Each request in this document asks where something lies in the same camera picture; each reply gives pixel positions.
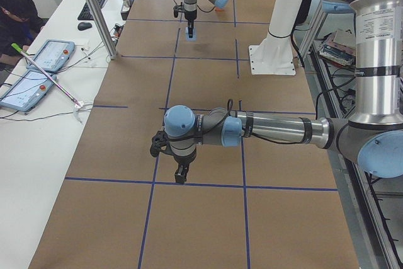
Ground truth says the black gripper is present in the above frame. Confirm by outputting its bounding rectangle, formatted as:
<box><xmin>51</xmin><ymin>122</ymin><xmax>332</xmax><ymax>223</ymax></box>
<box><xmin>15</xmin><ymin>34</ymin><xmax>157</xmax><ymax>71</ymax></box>
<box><xmin>173</xmin><ymin>149</ymin><xmax>196</xmax><ymax>185</ymax></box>
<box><xmin>184</xmin><ymin>10</ymin><xmax>197</xmax><ymax>37</ymax></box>

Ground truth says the light blue foam block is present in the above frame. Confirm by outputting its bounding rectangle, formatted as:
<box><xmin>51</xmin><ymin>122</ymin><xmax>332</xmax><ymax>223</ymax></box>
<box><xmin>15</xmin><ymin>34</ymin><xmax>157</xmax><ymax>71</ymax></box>
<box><xmin>185</xmin><ymin>27</ymin><xmax>196</xmax><ymax>42</ymax></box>

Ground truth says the silver metal cup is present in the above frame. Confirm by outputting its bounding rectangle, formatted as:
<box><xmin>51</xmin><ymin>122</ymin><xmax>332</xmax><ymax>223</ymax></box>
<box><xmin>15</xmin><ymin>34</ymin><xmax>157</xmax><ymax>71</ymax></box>
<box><xmin>123</xmin><ymin>0</ymin><xmax>131</xmax><ymax>8</ymax></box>

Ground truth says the black keyboard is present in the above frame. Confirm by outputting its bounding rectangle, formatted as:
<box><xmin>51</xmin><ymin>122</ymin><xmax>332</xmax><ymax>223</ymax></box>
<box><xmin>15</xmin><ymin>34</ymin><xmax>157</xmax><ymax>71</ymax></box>
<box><xmin>77</xmin><ymin>0</ymin><xmax>110</xmax><ymax>21</ymax></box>

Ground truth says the black computer mouse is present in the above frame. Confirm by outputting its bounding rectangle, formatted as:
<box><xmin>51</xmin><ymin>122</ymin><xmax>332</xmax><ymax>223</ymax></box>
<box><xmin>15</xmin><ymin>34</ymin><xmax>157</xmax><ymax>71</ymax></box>
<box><xmin>77</xmin><ymin>21</ymin><xmax>93</xmax><ymax>31</ymax></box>

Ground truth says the metal rod green tip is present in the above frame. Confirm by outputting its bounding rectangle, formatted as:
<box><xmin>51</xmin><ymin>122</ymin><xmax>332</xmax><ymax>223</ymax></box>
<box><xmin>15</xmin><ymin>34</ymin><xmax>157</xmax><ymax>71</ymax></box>
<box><xmin>11</xmin><ymin>43</ymin><xmax>84</xmax><ymax>109</ymax></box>

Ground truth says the upper teach pendant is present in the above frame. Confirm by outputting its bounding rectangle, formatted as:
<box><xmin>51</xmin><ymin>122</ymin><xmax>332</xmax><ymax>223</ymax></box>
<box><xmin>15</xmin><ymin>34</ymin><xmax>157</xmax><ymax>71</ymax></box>
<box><xmin>33</xmin><ymin>39</ymin><xmax>76</xmax><ymax>74</ymax></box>

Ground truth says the teach pendant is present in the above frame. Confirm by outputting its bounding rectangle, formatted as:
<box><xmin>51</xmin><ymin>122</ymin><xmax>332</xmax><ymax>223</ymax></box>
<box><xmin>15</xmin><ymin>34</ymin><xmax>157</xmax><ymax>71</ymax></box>
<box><xmin>33</xmin><ymin>39</ymin><xmax>76</xmax><ymax>74</ymax></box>
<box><xmin>1</xmin><ymin>70</ymin><xmax>54</xmax><ymax>112</ymax></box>

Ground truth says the stack of magazines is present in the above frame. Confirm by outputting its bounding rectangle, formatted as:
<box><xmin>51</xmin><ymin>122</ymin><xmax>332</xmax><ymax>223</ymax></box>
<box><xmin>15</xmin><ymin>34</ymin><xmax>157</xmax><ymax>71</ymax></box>
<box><xmin>319</xmin><ymin>29</ymin><xmax>356</xmax><ymax>66</ymax></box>

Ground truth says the person in black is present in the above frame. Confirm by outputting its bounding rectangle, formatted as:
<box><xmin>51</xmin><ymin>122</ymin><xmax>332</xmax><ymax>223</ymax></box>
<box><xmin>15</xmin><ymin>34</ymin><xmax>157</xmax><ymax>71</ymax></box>
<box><xmin>1</xmin><ymin>0</ymin><xmax>45</xmax><ymax>67</ymax></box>

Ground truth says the lower teach pendant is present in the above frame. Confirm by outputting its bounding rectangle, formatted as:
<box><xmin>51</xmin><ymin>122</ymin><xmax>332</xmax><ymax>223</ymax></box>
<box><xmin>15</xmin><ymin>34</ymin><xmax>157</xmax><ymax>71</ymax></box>
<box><xmin>1</xmin><ymin>70</ymin><xmax>54</xmax><ymax>112</ymax></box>

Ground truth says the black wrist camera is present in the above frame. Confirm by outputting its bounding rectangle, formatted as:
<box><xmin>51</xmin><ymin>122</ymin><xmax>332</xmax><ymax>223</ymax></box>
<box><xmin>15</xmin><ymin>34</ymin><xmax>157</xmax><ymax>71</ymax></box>
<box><xmin>173</xmin><ymin>2</ymin><xmax>185</xmax><ymax>18</ymax></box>
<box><xmin>150</xmin><ymin>130</ymin><xmax>167</xmax><ymax>157</ymax></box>

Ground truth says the aluminium frame post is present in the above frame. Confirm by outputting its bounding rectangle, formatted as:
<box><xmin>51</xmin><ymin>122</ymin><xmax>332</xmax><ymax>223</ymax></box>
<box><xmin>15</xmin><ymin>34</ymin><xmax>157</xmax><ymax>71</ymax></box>
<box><xmin>86</xmin><ymin>0</ymin><xmax>117</xmax><ymax>60</ymax></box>

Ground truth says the white pedestal column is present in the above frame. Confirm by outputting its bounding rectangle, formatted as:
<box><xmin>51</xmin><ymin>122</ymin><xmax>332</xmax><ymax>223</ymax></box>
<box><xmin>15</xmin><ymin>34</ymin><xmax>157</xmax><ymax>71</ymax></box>
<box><xmin>249</xmin><ymin>0</ymin><xmax>303</xmax><ymax>76</ymax></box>

